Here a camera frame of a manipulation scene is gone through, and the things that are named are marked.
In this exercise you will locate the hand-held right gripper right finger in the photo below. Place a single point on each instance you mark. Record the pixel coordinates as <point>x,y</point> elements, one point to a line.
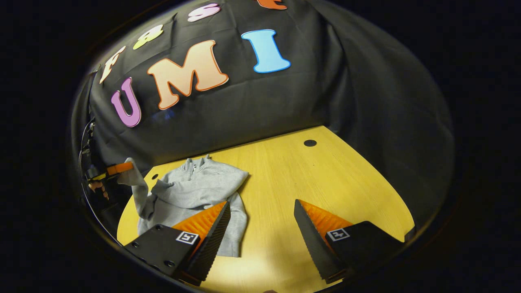
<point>313,244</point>

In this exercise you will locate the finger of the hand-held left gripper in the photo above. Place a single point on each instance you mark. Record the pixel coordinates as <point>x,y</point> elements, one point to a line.
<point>120,168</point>

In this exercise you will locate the gray zip sweatshirt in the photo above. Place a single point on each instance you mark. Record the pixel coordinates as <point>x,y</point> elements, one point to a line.
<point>195,191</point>

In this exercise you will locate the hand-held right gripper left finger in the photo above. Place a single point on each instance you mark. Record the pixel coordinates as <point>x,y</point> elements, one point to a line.
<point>209,244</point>

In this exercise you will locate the round black table grommet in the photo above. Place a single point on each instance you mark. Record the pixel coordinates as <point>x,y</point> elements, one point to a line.
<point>310,143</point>

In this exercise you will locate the black backdrop cloth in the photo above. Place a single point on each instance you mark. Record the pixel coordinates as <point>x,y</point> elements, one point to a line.
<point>264,101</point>

